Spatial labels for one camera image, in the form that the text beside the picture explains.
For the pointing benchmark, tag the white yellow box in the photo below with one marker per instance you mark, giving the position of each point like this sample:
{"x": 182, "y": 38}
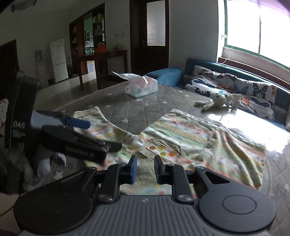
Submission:
{"x": 91, "y": 67}

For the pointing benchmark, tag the wooden shelf cabinet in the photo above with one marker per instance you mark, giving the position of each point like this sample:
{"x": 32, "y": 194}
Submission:
{"x": 77, "y": 40}

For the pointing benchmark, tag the white fridge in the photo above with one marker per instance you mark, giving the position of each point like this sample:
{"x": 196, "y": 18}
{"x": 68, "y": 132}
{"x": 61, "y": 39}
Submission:
{"x": 59, "y": 61}

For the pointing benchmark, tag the white cartoon cushion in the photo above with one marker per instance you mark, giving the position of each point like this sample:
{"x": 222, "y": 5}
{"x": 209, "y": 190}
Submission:
{"x": 3, "y": 118}

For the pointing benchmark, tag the white rabbit plush toy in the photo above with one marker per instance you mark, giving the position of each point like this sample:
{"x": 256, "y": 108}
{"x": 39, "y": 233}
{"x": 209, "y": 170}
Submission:
{"x": 217, "y": 101}

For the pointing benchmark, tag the orange bag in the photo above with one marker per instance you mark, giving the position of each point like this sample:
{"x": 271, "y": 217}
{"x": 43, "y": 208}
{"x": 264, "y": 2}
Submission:
{"x": 101, "y": 48}

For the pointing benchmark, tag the person's left hand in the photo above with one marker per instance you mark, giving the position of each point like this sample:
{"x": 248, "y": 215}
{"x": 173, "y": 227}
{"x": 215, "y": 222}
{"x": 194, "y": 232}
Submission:
{"x": 45, "y": 165}

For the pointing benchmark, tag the ceiling lamp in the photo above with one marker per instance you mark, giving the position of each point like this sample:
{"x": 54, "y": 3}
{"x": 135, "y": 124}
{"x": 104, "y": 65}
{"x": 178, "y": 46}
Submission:
{"x": 25, "y": 4}

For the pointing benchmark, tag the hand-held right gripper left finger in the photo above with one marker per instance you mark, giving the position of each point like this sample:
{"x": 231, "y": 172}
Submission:
{"x": 133, "y": 169}

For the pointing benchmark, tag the dark wooden glass door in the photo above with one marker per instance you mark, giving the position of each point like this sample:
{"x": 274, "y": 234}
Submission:
{"x": 138, "y": 45}

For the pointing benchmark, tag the grey quilted star mattress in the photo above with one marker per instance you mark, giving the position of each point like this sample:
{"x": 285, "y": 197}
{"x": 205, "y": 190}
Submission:
{"x": 140, "y": 109}

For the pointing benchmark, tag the purple curtain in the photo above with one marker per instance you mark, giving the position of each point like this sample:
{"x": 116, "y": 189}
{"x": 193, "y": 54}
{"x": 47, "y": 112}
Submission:
{"x": 267, "y": 2}

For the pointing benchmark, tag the dark wooden table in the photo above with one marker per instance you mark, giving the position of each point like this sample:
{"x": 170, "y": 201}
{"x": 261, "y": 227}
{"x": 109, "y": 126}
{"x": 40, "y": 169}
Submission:
{"x": 102, "y": 56}

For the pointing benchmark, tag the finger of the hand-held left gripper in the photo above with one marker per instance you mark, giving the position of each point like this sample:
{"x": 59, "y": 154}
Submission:
{"x": 78, "y": 123}
{"x": 86, "y": 149}

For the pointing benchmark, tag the dark plain door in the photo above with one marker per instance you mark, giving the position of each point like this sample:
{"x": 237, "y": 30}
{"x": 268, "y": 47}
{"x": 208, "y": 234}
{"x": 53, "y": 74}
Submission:
{"x": 9, "y": 68}

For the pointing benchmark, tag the yellow table ornament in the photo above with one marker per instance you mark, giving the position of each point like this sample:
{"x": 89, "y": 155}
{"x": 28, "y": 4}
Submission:
{"x": 116, "y": 47}

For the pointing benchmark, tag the green framed window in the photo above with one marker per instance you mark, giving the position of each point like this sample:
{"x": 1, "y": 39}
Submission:
{"x": 256, "y": 27}

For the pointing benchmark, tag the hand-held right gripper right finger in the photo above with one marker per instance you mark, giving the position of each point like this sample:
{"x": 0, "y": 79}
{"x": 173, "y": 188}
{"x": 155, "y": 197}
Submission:
{"x": 158, "y": 169}

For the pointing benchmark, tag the blue cushion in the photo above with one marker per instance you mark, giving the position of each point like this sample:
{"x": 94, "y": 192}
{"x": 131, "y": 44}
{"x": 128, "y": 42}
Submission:
{"x": 165, "y": 76}

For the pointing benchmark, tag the colourful patterned garment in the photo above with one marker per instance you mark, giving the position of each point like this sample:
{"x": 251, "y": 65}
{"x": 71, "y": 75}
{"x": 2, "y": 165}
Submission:
{"x": 192, "y": 136}

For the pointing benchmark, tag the water dispenser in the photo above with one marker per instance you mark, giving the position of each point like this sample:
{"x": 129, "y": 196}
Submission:
{"x": 40, "y": 68}

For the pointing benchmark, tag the white plastic bag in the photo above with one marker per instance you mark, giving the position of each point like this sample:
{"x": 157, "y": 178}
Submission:
{"x": 142, "y": 87}

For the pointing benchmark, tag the beige pillow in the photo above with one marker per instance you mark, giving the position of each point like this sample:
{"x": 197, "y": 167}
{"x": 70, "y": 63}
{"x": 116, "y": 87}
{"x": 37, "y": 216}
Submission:
{"x": 287, "y": 122}

